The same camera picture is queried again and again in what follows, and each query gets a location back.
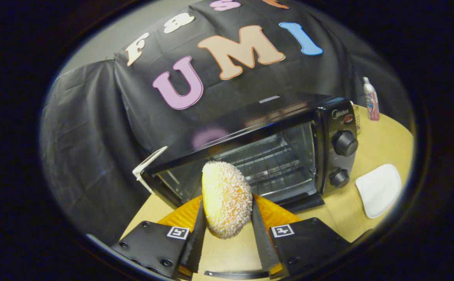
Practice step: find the black backdrop cloth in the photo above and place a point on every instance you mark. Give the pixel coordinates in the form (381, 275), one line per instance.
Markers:
(94, 136)

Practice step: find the white pop-up toaster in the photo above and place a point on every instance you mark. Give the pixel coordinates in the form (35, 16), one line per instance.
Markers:
(145, 166)

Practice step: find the plastic bottle with pink label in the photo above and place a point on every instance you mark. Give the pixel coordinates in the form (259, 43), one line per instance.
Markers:
(372, 103)

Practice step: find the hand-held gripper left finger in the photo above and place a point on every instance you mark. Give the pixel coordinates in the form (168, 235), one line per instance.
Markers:
(195, 249)

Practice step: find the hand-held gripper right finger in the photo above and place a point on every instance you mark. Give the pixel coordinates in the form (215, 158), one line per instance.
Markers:
(262, 246)

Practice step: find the sugar coated bread bun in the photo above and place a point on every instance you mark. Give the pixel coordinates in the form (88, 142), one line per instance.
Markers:
(226, 199)

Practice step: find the black toaster oven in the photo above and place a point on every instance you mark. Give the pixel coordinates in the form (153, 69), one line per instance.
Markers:
(328, 121)

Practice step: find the white plate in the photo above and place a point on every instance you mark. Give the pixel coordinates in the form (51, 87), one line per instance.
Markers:
(379, 189)

